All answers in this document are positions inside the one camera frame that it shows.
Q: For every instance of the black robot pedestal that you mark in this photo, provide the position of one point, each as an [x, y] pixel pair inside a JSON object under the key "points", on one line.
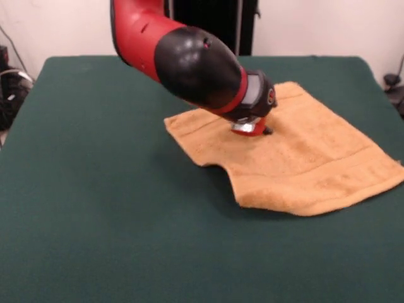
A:
{"points": [[221, 22]]}

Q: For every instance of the tan terry cloth towel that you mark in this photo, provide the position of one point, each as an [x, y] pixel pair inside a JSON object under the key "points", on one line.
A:
{"points": [[300, 164]]}

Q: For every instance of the dark green table cloth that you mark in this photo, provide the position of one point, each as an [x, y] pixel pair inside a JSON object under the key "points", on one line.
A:
{"points": [[94, 236]]}

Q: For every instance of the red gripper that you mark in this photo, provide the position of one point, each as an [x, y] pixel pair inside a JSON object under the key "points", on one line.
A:
{"points": [[252, 127]]}

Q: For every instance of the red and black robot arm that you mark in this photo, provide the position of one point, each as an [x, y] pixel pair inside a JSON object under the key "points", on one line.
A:
{"points": [[189, 63]]}

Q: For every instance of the grey pedestal leg round foot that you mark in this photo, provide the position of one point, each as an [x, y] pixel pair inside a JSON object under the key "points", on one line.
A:
{"points": [[392, 79]]}

